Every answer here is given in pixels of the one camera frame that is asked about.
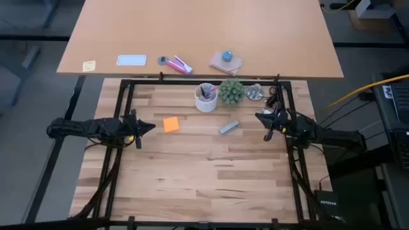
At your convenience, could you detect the black cable bundle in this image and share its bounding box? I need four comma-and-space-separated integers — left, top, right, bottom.
289, 153, 323, 221
73, 149, 120, 221

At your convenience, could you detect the white rectangular card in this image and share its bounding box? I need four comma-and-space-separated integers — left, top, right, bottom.
116, 54, 148, 67

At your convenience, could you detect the white textured pen cup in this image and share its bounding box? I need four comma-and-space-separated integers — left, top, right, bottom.
194, 82, 219, 113

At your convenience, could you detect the yellow cable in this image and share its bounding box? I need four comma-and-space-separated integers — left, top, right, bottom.
325, 73, 409, 109

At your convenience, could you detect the black metal table frame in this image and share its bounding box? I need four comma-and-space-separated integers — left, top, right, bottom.
68, 72, 323, 230

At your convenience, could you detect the brown notebook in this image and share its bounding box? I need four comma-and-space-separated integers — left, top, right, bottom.
209, 51, 243, 77

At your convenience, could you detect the beige wooden desk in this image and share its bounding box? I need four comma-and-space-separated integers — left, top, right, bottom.
56, 0, 344, 80

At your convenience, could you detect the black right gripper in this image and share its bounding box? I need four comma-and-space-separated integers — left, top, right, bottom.
254, 107, 290, 142

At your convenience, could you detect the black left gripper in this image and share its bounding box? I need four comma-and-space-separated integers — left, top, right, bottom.
120, 109, 157, 150

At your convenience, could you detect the cardboard box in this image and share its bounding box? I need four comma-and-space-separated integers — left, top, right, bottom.
348, 0, 400, 33

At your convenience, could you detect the black network router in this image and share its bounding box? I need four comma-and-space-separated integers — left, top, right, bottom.
314, 189, 339, 218

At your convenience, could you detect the grey stapler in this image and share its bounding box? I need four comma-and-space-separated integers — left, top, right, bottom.
219, 119, 241, 135

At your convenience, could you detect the green potted succulent plant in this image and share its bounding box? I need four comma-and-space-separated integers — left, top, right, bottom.
219, 79, 246, 107

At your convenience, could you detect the orange sticky note pad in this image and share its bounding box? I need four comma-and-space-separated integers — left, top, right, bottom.
162, 116, 180, 134

